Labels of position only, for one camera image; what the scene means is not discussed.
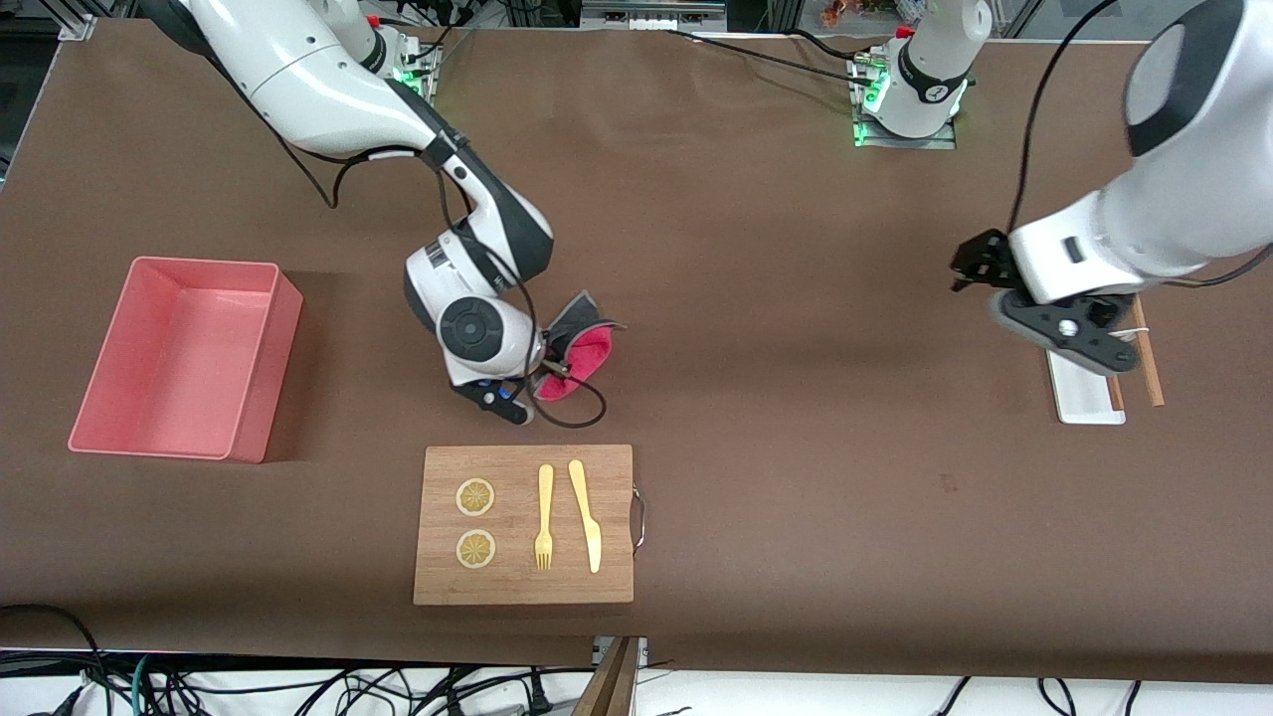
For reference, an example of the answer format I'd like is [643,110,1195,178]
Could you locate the pink cloth with grey backing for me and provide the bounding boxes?
[534,291,626,404]

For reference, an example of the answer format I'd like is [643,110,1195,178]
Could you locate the yellow plastic fork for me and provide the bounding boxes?
[534,463,555,571]

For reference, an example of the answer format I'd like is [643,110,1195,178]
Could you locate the white rack base tray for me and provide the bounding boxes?
[1046,343,1128,427]

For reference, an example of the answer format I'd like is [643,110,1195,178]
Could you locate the wooden cutting board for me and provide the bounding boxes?
[413,445,647,606]

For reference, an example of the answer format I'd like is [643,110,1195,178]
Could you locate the yellow plastic knife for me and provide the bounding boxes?
[568,458,603,575]

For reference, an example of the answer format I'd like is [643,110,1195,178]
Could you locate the wooden beam under table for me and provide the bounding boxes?
[572,636,639,716]

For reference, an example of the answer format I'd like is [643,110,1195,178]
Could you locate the silver power strip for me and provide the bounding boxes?
[582,0,727,31]

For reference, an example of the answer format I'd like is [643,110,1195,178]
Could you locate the pink plastic bin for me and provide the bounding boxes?
[68,257,304,464]

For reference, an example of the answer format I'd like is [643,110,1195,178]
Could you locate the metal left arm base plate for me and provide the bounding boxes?
[853,55,958,150]

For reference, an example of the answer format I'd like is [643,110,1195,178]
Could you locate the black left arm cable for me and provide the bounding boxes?
[1006,0,1273,289]

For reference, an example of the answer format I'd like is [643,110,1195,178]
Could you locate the long black table cable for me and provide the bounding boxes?
[661,28,881,86]

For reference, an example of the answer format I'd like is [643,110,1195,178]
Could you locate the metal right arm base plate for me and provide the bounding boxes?
[393,38,444,100]

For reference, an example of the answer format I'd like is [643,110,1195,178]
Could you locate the black looped floor cable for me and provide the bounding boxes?
[0,604,115,716]

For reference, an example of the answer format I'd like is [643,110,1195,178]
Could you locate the aluminium frame profile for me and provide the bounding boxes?
[58,0,135,41]

